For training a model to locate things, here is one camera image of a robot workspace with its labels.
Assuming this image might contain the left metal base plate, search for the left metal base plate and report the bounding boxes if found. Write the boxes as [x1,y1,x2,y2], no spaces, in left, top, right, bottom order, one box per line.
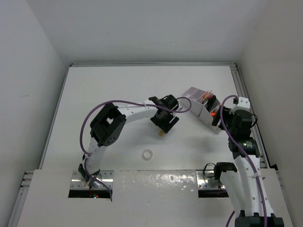
[70,170,114,191]

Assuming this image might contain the white pink compartment organizer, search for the white pink compartment organizer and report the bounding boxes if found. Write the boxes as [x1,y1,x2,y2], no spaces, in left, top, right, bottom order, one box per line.
[181,87,221,134]

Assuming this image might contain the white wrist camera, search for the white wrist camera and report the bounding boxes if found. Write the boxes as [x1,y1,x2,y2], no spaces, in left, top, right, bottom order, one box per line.
[177,103,185,112]
[232,97,250,112]

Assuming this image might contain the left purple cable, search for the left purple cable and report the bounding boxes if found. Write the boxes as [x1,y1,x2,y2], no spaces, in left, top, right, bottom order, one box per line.
[80,96,192,201]

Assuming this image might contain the clear tape roll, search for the clear tape roll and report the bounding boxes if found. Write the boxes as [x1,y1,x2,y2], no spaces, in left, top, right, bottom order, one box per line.
[142,149,153,161]

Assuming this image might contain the metal base plate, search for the metal base plate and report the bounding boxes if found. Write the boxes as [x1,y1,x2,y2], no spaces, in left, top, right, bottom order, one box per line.
[70,170,114,191]
[196,170,226,191]

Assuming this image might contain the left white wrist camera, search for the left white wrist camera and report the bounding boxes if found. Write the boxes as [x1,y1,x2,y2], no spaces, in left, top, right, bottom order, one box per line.
[177,103,185,112]

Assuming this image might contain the purple cable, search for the purple cable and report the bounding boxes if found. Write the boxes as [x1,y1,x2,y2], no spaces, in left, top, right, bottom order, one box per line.
[219,95,268,227]
[80,96,192,201]

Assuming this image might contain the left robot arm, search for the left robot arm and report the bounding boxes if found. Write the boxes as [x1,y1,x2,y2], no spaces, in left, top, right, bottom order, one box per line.
[78,95,180,188]

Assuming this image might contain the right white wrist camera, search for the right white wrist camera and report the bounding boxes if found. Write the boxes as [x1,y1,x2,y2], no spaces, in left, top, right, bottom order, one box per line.
[232,97,250,112]

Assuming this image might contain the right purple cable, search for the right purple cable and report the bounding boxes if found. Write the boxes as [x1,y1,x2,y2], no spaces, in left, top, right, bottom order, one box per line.
[219,95,268,227]

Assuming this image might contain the small black scissors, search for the small black scissors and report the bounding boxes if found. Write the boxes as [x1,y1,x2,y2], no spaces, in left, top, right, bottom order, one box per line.
[206,95,216,112]

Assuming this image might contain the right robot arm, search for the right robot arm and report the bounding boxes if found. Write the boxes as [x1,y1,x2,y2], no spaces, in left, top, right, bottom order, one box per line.
[212,106,285,227]

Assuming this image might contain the pink pen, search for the pink pen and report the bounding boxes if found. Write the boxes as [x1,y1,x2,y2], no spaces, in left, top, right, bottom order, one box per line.
[201,93,209,104]

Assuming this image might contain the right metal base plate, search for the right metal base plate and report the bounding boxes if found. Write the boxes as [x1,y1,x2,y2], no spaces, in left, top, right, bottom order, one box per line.
[196,170,226,191]

